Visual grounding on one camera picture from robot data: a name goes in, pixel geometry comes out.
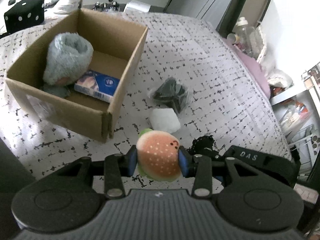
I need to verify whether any pink bedding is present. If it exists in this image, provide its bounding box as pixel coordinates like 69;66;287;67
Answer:
224;37;272;98

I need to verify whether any black scrunchie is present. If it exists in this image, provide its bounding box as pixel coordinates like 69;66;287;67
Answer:
191;135;216;156

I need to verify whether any dark leaning board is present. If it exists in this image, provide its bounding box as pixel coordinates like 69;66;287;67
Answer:
217;0;272;33

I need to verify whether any blue tissue packet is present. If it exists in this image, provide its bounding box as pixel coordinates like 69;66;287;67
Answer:
74;70;120;103

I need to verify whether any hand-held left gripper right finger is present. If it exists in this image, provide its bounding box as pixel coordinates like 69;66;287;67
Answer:
178;147;263;197

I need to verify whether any clear plastic jar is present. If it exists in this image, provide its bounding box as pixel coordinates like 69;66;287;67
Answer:
235;17;256;43

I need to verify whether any hamburger plush toy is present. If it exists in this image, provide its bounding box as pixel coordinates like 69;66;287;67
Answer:
136;129;181;182

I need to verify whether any pile of clear plastic bags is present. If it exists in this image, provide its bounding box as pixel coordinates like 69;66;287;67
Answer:
250;26;293;88

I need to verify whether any bundle of white tubes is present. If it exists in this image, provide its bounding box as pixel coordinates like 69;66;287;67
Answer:
309;134;320;152

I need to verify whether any dark cloth in plastic bag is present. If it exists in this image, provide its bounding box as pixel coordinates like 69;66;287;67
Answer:
147;77;193;115

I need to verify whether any white box appliance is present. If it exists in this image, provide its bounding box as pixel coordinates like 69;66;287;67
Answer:
124;0;152;13

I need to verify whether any paper cup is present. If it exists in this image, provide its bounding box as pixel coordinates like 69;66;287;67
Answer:
227;33;241;45

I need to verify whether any black dice stool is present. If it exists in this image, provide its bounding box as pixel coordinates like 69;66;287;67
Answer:
4;0;45;35

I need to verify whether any light blue fluffy plush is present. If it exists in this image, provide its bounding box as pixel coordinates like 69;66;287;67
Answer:
42;32;94;87

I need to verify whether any patterned white bed sheet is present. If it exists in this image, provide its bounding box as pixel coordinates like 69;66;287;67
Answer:
0;11;293;183

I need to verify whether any black camera equipment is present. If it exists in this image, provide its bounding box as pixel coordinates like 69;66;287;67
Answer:
93;0;121;12

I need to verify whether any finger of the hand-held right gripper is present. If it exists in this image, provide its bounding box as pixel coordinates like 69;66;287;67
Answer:
211;153;227;184

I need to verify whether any white sponge block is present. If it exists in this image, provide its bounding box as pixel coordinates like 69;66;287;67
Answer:
149;108;181;133

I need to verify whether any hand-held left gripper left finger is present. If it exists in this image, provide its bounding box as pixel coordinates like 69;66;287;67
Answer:
50;146;138;198

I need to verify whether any brown cardboard box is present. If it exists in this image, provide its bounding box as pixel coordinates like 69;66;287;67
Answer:
5;7;149;143

